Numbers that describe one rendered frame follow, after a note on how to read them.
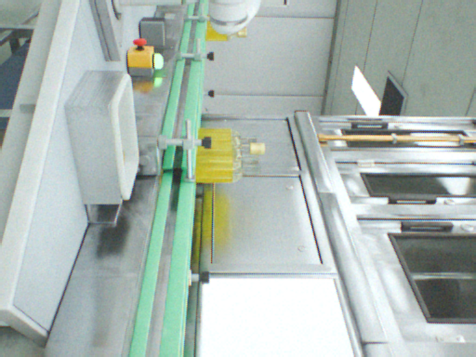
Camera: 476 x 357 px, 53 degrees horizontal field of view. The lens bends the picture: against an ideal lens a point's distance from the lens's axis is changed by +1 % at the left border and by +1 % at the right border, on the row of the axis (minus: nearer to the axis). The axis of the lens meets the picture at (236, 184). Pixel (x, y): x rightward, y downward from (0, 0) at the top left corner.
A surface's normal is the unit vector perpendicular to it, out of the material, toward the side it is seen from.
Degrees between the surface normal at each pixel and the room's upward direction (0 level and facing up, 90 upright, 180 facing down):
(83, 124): 90
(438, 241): 90
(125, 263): 90
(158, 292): 90
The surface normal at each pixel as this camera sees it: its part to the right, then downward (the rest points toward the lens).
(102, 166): 0.03, 0.56
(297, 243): 0.03, -0.83
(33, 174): 0.04, -0.50
